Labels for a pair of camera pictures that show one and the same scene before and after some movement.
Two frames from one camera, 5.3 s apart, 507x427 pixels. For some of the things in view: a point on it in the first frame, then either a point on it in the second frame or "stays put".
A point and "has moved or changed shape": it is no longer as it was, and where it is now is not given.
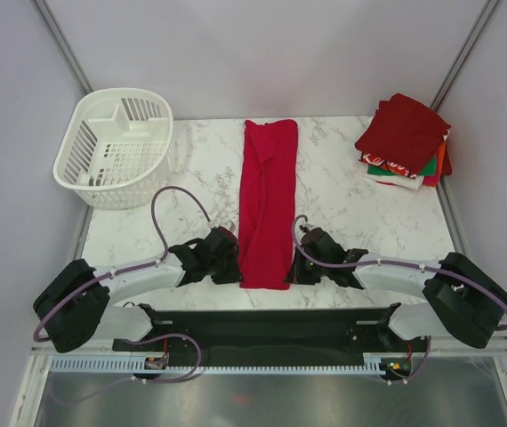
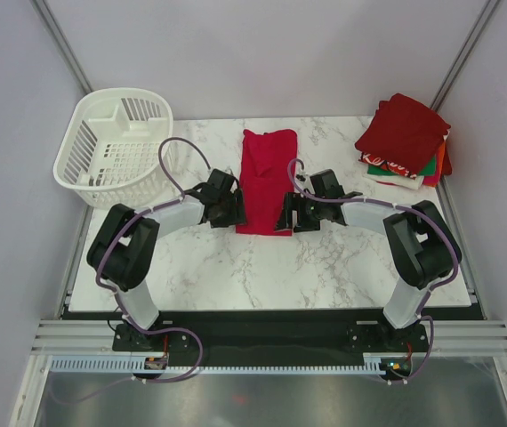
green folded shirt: [429, 170] stays put
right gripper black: [295, 274] to [291, 203]
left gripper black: [233, 275] to [237, 216]
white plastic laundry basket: [116, 148] stays put
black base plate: [276, 334] stays put
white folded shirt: [412, 181] stays put
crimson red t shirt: [268, 203] has moved or changed shape
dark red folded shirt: [404, 131] stays put
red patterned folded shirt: [385, 165] stays put
